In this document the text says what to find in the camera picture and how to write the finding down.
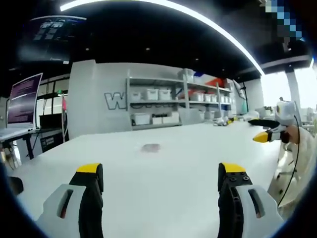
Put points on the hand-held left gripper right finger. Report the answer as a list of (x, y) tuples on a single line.
[(230, 198)]

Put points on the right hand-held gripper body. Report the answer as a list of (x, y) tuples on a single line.
[(287, 112)]

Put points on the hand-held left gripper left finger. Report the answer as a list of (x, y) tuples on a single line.
[(90, 198)]

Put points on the person's right hand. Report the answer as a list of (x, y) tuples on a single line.
[(292, 135)]

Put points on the small tools on table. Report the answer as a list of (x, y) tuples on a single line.
[(224, 121)]

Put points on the black floor cabinet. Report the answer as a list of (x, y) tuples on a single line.
[(52, 141)]

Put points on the black object at table edge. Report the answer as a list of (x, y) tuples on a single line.
[(16, 185)]

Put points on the grey metal shelving unit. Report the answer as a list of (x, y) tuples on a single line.
[(182, 99)]

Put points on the pink hanging cloth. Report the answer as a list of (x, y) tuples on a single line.
[(65, 104)]

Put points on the white side desk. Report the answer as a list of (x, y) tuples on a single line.
[(15, 134)]

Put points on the ceiling light strip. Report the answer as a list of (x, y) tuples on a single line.
[(223, 27)]

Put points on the row of white storage boxes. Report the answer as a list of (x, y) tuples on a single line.
[(158, 94)]

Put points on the purple lit monitor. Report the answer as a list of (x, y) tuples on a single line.
[(23, 101)]

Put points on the ceiling hung dark screen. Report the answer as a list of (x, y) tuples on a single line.
[(49, 37)]

